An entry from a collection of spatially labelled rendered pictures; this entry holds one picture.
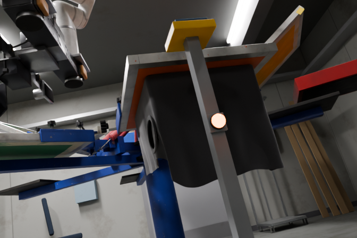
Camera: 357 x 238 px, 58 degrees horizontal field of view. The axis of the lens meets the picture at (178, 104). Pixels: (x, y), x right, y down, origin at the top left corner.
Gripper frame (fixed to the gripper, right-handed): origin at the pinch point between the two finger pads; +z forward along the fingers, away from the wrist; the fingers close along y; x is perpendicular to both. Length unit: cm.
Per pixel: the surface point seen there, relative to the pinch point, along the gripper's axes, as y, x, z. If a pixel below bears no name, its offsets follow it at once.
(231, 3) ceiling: 171, 250, -184
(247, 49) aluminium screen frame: 28.2, 17.3, 14.1
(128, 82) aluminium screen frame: -16.5, 30.9, 15.7
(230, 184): 0, -2, 62
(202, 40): 3.9, 0.5, 18.4
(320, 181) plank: 281, 351, 63
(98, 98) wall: -12, 471, -161
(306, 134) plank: 295, 362, -12
